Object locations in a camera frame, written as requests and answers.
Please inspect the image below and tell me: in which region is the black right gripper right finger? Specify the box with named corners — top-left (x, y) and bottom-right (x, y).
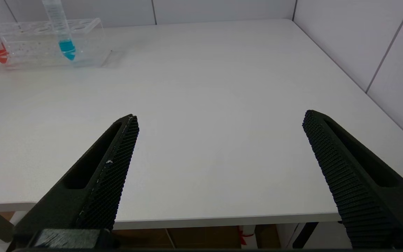
top-left (302, 110), bottom-right (403, 250)

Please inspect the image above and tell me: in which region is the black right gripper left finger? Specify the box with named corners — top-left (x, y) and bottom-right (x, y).
top-left (12, 114), bottom-right (140, 252)

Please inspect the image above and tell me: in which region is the test tube with blue pigment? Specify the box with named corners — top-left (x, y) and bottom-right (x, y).
top-left (42, 0), bottom-right (77, 61)

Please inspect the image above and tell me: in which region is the clear acrylic test tube rack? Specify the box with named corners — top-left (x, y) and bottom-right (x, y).
top-left (0, 17), bottom-right (113, 73)

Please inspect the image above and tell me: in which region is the black table leg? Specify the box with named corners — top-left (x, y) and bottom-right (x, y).
top-left (292, 222), bottom-right (319, 249)

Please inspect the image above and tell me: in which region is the red strap under table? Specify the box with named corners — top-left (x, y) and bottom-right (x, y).
top-left (238, 226), bottom-right (255, 246)

